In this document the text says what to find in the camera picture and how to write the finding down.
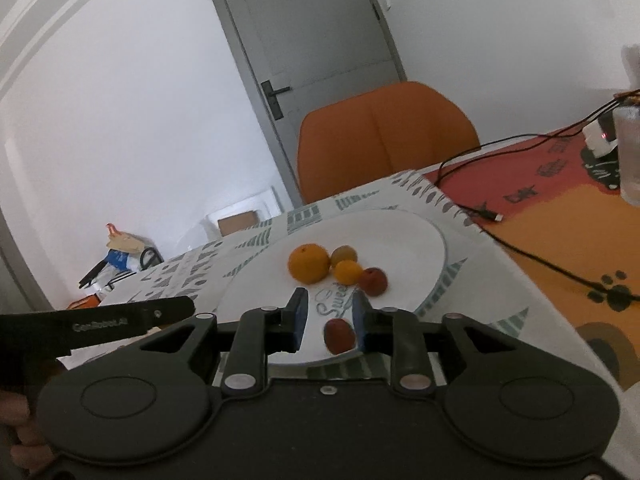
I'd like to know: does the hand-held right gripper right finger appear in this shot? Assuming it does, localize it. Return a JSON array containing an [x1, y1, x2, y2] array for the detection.
[[351, 290, 545, 393]]

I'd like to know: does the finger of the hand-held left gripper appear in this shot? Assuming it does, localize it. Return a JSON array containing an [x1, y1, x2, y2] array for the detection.
[[147, 296, 196, 333]]

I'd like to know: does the white plastic bag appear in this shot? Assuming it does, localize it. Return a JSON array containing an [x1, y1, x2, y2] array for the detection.
[[95, 265, 137, 291]]

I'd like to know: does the large orange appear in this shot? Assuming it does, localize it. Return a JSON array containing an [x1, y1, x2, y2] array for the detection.
[[288, 243, 331, 284]]

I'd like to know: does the red orange table mat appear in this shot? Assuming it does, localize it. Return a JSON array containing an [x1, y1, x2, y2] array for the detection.
[[422, 127, 640, 392]]

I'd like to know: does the cardboard box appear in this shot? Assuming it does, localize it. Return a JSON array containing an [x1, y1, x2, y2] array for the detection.
[[218, 211, 261, 237]]

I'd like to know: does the black flat item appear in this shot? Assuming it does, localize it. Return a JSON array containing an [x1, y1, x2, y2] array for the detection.
[[77, 260, 108, 289]]

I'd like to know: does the white power adapter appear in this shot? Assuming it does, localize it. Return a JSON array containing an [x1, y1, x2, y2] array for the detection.
[[582, 110, 621, 158]]

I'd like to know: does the orange chair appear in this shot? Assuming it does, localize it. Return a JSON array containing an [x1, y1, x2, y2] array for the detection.
[[297, 81, 481, 206]]

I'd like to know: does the dark brown round fruit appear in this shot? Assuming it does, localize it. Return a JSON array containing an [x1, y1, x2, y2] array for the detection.
[[324, 318, 357, 354]]

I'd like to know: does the red round fruit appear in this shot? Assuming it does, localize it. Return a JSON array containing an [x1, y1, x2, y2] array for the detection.
[[358, 267, 389, 297]]

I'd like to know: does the black door handle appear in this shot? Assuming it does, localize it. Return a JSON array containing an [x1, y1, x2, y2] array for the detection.
[[261, 80, 292, 121]]

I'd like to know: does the translucent plastic cup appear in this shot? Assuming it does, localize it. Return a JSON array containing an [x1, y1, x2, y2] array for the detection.
[[614, 105, 640, 193]]

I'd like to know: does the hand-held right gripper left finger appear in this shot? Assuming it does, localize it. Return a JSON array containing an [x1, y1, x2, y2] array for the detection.
[[132, 287, 309, 394]]

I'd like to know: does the grey door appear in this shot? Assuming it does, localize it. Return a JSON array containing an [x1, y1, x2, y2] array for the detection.
[[200, 0, 407, 208]]

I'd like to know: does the small orange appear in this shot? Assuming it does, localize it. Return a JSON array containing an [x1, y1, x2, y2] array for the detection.
[[332, 260, 364, 286]]

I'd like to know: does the brown paper bag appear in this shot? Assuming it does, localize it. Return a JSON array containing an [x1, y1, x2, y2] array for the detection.
[[105, 223, 146, 256]]

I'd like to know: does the person's left hand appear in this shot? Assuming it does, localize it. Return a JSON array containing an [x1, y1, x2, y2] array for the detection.
[[0, 391, 54, 463]]

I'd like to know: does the black cable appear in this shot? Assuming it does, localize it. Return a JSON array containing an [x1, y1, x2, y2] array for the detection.
[[436, 96, 632, 223], [461, 207, 640, 306]]

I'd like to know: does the patterned white tablecloth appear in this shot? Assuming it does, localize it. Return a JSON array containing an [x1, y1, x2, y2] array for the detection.
[[55, 169, 640, 480]]

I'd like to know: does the white bowl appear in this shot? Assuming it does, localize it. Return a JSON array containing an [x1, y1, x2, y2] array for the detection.
[[215, 208, 447, 366]]

